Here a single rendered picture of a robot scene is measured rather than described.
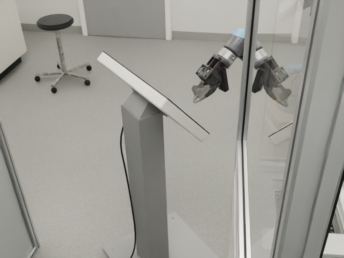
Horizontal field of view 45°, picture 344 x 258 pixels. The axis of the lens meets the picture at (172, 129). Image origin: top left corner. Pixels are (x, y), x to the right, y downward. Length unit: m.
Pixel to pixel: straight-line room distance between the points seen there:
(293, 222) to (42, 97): 3.80
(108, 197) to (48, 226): 0.43
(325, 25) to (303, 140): 0.09
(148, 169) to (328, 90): 1.58
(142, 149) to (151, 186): 0.23
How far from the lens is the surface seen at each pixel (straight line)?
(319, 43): 0.30
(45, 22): 4.09
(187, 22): 5.04
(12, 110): 4.01
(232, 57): 1.75
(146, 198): 1.97
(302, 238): 0.43
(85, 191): 2.92
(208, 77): 1.70
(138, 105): 1.73
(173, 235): 2.53
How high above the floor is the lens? 1.94
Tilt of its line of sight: 35 degrees down
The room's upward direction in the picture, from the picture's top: 2 degrees counter-clockwise
